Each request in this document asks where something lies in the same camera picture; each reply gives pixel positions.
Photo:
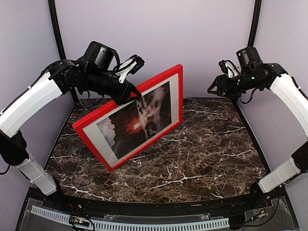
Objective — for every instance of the wooden picture frame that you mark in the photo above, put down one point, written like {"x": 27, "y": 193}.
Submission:
{"x": 168, "y": 72}

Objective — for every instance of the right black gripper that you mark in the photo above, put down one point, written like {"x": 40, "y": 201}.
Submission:
{"x": 223, "y": 86}

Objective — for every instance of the clear acrylic sheet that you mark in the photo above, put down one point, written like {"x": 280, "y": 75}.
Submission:
{"x": 139, "y": 120}

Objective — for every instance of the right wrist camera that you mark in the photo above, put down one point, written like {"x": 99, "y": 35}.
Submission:
{"x": 249, "y": 58}

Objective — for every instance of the white slotted cable duct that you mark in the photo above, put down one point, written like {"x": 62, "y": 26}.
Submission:
{"x": 127, "y": 223}

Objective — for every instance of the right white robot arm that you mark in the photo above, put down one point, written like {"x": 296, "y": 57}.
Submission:
{"x": 273, "y": 77}

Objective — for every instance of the black corner post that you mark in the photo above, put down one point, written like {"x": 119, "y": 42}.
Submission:
{"x": 252, "y": 24}
{"x": 57, "y": 31}

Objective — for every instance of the right black corner post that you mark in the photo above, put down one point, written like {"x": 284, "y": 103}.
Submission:
{"x": 252, "y": 24}

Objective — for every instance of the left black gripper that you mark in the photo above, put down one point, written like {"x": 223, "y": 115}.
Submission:
{"x": 122, "y": 96}

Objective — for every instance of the white mat board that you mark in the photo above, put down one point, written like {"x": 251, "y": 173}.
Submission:
{"x": 93, "y": 137}

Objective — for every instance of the black front rail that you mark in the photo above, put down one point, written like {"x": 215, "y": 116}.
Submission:
{"x": 228, "y": 207}

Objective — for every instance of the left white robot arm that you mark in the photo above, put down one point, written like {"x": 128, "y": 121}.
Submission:
{"x": 13, "y": 147}

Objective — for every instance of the left black corner post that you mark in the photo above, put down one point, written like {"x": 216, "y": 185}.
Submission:
{"x": 57, "y": 31}

